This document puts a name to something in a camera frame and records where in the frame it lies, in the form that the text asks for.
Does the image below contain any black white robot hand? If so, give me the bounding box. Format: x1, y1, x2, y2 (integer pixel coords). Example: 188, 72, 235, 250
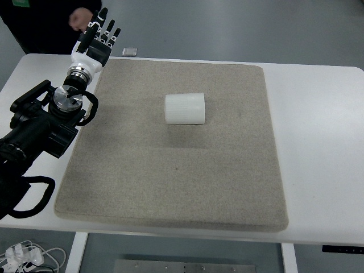
71, 7, 121, 73

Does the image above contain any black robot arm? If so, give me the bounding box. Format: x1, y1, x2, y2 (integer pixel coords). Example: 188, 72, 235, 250
1, 62, 100, 181

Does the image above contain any green sign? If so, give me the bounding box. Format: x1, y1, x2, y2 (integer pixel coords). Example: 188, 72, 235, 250
12, 0, 30, 7

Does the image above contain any white ribbed cup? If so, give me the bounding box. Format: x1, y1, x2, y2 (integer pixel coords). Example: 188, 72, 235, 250
164, 93, 205, 125

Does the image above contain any black table control panel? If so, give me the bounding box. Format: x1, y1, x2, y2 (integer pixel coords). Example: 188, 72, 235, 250
322, 245, 364, 255

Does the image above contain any beige felt mat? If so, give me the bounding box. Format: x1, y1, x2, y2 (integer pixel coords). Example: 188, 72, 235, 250
54, 59, 289, 232

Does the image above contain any white power strip with cables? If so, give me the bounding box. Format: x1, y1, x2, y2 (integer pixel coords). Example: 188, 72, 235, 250
1, 240, 67, 272

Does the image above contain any person in black clothing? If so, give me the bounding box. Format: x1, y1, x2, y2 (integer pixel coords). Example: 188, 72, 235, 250
1, 1, 102, 55

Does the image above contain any white table leg frame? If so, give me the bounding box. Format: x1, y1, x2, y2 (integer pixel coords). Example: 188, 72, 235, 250
65, 232, 88, 273

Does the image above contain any black sleeved cable loop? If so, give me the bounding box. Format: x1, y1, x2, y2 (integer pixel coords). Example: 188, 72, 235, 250
0, 175, 56, 220

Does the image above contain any small grey metal box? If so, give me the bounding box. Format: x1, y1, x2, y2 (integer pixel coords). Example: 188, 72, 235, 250
122, 47, 138, 57

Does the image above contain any grey metal base plate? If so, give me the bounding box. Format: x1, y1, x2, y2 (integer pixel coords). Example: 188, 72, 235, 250
113, 259, 256, 273

